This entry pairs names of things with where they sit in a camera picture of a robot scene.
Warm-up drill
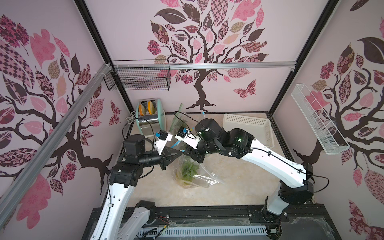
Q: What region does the zip-top bag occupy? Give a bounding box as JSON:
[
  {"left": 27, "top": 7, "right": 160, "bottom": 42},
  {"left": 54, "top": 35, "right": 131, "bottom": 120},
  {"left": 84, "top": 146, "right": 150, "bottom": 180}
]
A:
[{"left": 173, "top": 155, "right": 224, "bottom": 189}]

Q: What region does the pineapple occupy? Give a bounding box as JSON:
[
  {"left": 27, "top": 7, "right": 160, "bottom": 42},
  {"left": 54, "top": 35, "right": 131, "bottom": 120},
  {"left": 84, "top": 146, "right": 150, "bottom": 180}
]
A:
[{"left": 177, "top": 160, "right": 200, "bottom": 182}]

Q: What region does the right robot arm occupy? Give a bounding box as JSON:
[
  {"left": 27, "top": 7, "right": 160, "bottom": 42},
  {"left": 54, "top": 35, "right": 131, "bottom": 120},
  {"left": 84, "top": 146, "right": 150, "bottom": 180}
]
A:
[{"left": 177, "top": 119, "right": 314, "bottom": 220}]

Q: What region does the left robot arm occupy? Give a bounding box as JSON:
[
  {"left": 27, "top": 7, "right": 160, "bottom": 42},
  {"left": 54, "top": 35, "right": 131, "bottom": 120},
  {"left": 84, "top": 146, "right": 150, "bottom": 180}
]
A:
[{"left": 90, "top": 131, "right": 183, "bottom": 240}]

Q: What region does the middle blue-zip bag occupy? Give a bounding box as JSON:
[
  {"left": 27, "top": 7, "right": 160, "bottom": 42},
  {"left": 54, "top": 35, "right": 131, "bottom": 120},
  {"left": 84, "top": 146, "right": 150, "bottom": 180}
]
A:
[{"left": 171, "top": 141, "right": 187, "bottom": 151}]

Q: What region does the back green-zip bag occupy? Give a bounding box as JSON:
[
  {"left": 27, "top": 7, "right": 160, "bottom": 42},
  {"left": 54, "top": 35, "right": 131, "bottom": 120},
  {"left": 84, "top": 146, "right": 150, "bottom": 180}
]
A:
[{"left": 170, "top": 103, "right": 187, "bottom": 136}]

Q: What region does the mint green toaster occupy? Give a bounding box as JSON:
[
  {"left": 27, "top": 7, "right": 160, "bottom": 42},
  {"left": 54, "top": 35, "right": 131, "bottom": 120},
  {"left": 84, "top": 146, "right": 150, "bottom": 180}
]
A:
[{"left": 136, "top": 98, "right": 167, "bottom": 138}]

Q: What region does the white plastic basket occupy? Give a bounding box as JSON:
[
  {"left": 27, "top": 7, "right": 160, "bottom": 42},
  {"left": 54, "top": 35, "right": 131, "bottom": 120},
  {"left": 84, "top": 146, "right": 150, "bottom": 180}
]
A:
[{"left": 223, "top": 114, "right": 275, "bottom": 149}]

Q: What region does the white vent strip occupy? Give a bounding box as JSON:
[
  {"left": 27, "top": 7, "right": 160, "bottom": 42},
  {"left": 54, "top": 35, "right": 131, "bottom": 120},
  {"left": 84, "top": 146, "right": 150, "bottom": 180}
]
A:
[{"left": 136, "top": 226, "right": 268, "bottom": 239}]

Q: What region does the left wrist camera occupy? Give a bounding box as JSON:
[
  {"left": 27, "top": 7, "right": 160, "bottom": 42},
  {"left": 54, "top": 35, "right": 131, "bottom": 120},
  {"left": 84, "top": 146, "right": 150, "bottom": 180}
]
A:
[{"left": 154, "top": 130, "right": 173, "bottom": 155}]

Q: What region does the black wire wall basket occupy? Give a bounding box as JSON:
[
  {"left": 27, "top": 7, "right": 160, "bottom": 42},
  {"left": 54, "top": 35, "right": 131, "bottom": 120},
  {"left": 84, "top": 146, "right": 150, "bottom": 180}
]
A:
[{"left": 104, "top": 59, "right": 172, "bottom": 91}]

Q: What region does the aluminium rail back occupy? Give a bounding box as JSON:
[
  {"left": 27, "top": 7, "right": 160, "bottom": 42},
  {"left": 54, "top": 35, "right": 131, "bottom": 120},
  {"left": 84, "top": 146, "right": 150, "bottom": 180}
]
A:
[{"left": 114, "top": 62, "right": 297, "bottom": 70}]

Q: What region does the aluminium rail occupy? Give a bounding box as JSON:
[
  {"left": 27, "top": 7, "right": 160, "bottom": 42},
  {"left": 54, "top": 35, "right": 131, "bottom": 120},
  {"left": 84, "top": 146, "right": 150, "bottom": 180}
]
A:
[
  {"left": 114, "top": 62, "right": 297, "bottom": 70},
  {"left": 1, "top": 63, "right": 112, "bottom": 227}
]

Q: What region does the white wire wall shelf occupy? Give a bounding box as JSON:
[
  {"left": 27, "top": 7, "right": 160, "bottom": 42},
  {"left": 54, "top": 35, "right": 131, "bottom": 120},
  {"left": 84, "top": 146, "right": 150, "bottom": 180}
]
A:
[{"left": 291, "top": 84, "right": 351, "bottom": 155}]

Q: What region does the aluminium rail left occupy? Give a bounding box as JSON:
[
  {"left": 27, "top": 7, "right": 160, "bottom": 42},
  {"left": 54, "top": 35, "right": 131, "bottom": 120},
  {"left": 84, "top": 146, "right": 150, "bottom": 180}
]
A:
[{"left": 1, "top": 63, "right": 112, "bottom": 227}]

